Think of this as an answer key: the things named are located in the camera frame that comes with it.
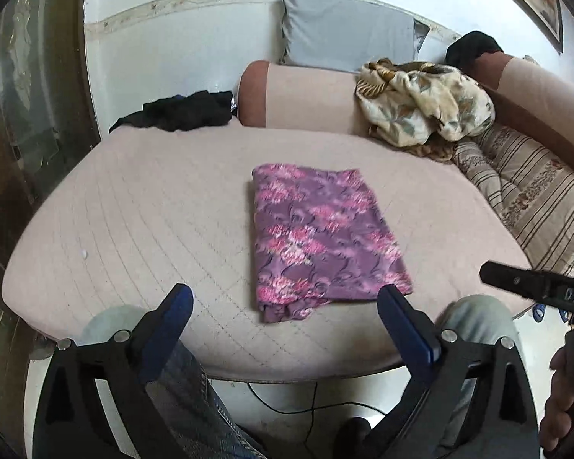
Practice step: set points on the brown striped quilt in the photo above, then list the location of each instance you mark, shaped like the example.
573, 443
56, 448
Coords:
530, 189

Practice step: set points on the pink bolster with red end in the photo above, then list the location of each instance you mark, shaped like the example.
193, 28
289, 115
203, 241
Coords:
285, 97

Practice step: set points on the black garment on armrest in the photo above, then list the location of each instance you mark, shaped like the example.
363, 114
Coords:
463, 52

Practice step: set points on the person's legs in jeans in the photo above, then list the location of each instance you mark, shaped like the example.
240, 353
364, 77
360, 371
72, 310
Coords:
198, 419

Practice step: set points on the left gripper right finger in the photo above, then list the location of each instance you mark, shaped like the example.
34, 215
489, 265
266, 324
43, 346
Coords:
501, 420

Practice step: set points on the grey pillow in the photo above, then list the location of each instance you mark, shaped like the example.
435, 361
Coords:
345, 34

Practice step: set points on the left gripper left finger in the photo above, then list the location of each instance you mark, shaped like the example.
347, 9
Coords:
70, 421

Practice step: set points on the cream floral blanket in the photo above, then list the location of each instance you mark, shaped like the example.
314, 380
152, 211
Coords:
410, 104

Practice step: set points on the wooden glass door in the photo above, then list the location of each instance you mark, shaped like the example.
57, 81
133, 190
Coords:
46, 127

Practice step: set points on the black clothes pile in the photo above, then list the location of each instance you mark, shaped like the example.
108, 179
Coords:
185, 113

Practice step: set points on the person's right hand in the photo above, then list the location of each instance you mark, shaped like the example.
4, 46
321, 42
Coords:
557, 423

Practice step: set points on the purple pink floral garment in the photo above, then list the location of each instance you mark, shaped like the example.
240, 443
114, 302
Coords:
319, 237

